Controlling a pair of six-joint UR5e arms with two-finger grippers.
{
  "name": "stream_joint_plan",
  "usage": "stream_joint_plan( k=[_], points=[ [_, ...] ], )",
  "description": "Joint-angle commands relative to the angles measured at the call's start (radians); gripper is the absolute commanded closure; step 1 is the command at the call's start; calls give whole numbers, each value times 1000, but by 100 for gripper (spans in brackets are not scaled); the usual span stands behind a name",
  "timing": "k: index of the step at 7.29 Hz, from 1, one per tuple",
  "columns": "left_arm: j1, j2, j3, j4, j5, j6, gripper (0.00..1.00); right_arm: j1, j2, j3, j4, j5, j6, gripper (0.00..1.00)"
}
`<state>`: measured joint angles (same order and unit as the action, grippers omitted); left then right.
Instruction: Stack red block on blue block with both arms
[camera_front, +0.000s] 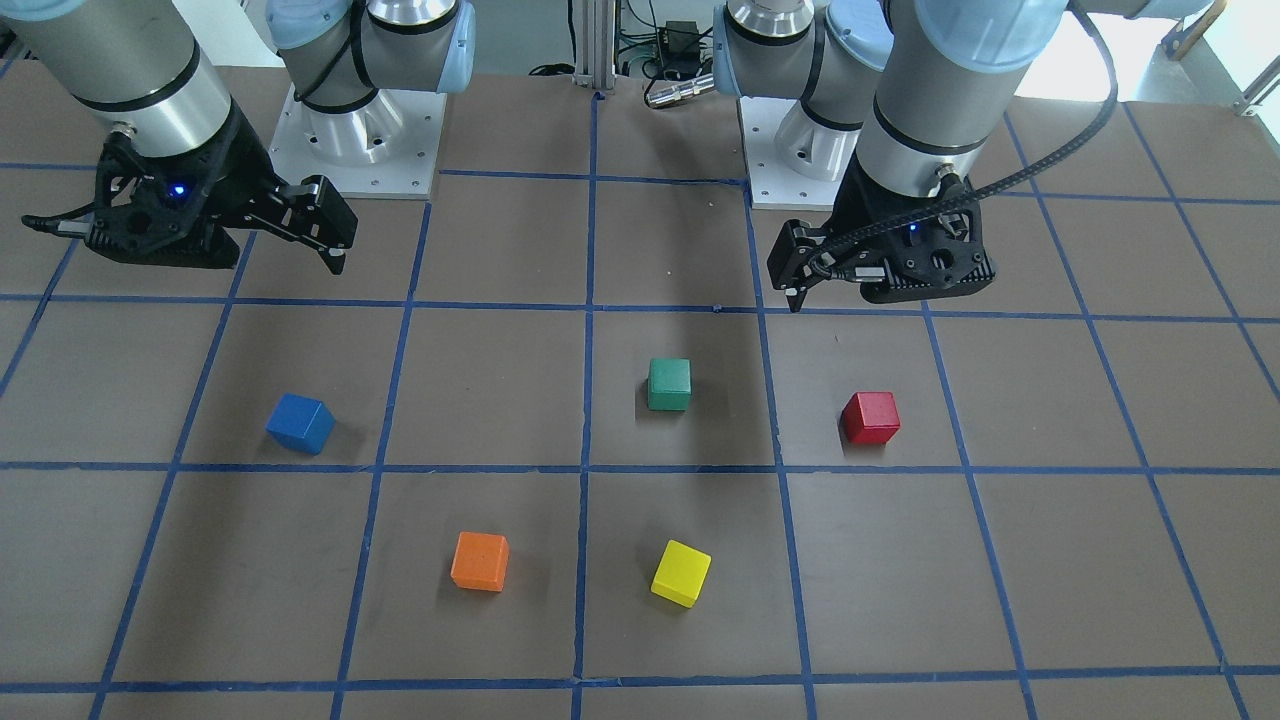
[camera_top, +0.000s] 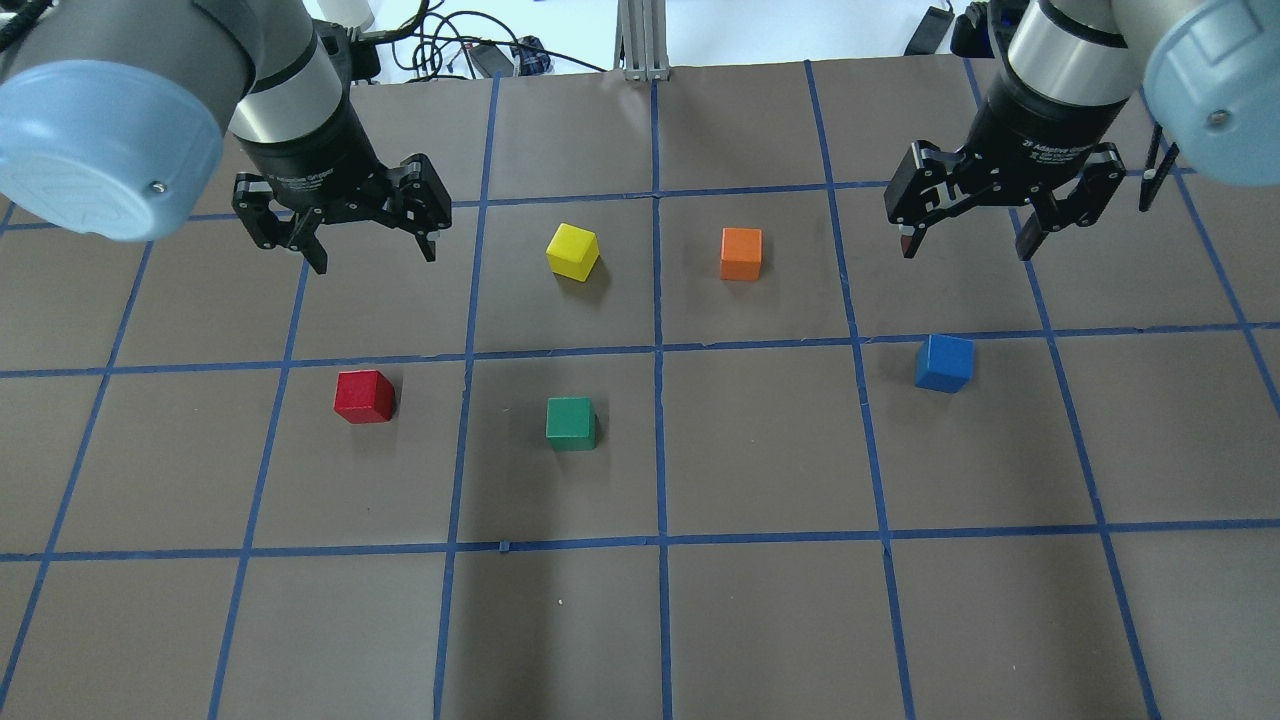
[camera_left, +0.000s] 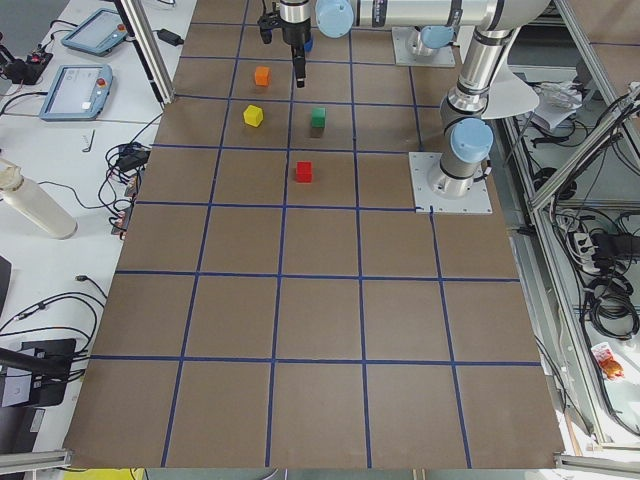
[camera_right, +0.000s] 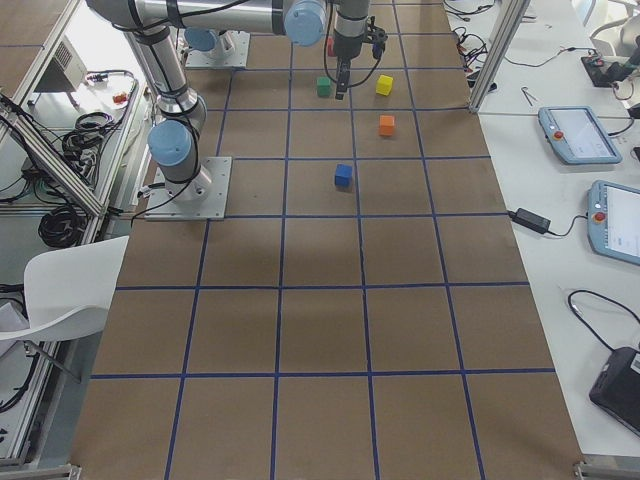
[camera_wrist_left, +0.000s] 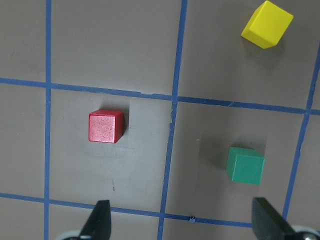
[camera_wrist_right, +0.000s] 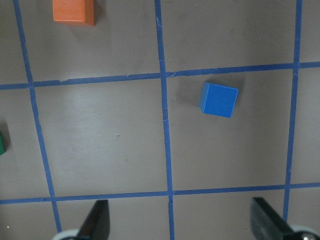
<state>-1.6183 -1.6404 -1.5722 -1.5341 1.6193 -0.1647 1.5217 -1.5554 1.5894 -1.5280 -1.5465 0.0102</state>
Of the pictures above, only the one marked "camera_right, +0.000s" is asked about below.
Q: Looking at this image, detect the teach pendant far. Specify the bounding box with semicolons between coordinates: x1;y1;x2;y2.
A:
537;106;622;165

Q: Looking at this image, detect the hex key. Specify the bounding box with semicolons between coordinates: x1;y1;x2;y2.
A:
521;86;535;106

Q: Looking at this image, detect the teach pendant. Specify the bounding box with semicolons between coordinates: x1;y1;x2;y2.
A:
587;180;639;265
537;106;622;165

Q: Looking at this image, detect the black power adapter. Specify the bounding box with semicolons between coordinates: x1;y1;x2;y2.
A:
508;208;551;234

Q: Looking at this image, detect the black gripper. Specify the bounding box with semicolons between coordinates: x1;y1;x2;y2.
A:
333;30;387;100

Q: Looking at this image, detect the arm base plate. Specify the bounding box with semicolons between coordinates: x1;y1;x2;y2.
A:
143;157;232;221
185;30;250;70

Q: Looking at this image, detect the orange wooden block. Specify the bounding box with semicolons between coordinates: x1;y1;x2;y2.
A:
378;115;396;137

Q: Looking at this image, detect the black tablet device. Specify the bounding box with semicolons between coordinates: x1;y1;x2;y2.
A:
589;347;639;435

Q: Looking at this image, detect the white chair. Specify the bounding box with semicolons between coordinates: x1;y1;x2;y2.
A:
0;235;131;384

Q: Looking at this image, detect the blue wooden block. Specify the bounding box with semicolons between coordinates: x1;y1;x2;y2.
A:
334;164;353;188

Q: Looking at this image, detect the teach pendant near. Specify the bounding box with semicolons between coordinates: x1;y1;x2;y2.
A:
587;180;639;265

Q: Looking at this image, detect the yellow wooden block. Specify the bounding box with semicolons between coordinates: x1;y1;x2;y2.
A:
375;74;394;97

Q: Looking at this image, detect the green wooden block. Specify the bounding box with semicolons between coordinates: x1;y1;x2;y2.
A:
316;76;333;98

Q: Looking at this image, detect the aluminium frame post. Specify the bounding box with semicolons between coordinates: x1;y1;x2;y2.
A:
468;0;530;113

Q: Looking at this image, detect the red wooden block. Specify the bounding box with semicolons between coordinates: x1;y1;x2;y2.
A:
326;37;336;57

